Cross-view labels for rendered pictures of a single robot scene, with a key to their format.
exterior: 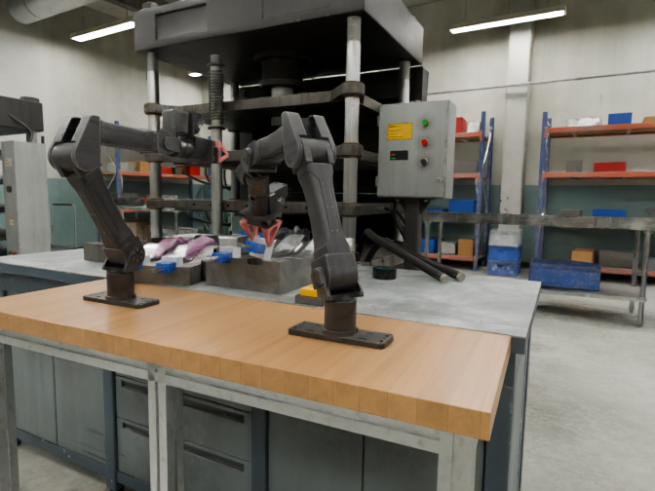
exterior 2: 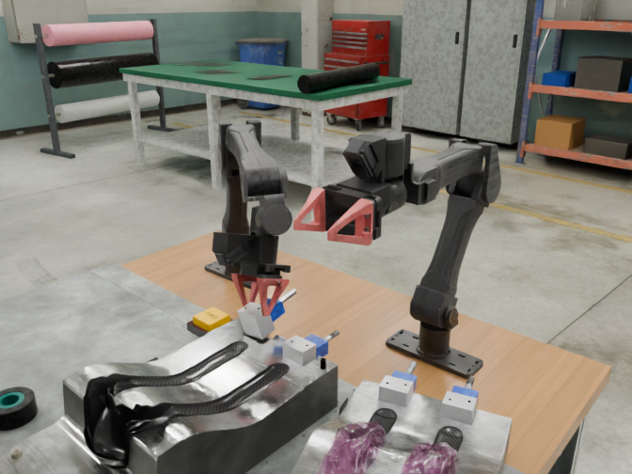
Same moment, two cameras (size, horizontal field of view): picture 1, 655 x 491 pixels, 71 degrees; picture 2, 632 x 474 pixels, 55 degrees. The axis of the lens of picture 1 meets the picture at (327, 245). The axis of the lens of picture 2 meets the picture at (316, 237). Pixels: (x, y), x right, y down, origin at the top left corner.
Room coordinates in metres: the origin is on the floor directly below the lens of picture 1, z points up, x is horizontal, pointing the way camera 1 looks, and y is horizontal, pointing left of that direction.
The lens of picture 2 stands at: (2.23, 0.55, 1.50)
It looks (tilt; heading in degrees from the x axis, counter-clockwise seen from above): 22 degrees down; 195
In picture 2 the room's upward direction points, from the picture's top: straight up
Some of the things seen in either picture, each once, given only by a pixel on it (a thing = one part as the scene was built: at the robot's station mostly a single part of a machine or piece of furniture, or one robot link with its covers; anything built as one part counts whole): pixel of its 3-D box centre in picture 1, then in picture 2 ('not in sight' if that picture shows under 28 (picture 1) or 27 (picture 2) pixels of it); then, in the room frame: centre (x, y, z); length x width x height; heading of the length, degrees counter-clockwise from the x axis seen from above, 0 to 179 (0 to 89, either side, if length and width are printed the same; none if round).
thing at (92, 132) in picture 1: (120, 149); (444, 183); (1.13, 0.51, 1.17); 0.30 x 0.09 x 0.12; 155
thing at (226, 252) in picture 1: (219, 257); (316, 345); (1.30, 0.31, 0.89); 0.13 x 0.05 x 0.05; 154
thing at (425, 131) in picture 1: (410, 273); not in sight; (2.04, -0.38, 0.74); 0.31 x 0.22 x 1.47; 63
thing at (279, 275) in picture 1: (288, 256); (179, 410); (1.51, 0.13, 0.87); 0.50 x 0.26 x 0.14; 153
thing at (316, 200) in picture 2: (214, 153); (322, 217); (1.43, 0.35, 1.20); 0.09 x 0.07 x 0.07; 154
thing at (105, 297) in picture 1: (120, 285); (434, 338); (1.12, 0.51, 0.84); 0.20 x 0.07 x 0.08; 65
